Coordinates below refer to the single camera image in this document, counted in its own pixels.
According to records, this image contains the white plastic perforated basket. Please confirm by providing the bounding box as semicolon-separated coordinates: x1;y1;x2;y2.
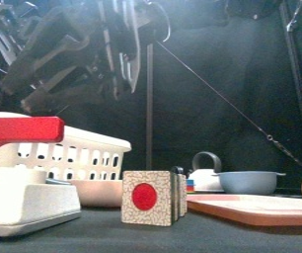
16;125;134;182

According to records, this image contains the thin vertical metal pole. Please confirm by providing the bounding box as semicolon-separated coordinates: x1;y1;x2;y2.
146;42;155;171

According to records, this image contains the pale pink bowl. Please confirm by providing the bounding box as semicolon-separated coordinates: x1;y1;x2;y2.
68;179;126;209

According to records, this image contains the patterned block with red dot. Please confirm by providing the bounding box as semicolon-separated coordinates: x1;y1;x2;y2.
120;169;180;227

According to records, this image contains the small multicoloured stacked toy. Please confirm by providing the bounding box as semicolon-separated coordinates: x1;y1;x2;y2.
186;179;196;194

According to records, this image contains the grey-blue toy pot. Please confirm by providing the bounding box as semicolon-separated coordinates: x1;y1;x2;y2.
212;170;287;196

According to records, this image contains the pink tray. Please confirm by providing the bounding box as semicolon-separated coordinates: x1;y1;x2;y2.
186;193;302;227

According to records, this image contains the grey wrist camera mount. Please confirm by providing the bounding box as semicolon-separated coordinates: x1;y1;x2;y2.
0;2;27;66

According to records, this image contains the thin diagonal cable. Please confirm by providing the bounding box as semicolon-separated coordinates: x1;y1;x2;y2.
155;41;302;172

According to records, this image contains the white toy appliance red handle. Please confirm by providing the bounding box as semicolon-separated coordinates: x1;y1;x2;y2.
0;112;83;238

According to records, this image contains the white kettle with grey handle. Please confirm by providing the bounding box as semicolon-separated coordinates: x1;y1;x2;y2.
187;151;226;193

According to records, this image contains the black frame post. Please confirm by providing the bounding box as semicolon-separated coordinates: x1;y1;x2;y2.
279;0;302;156

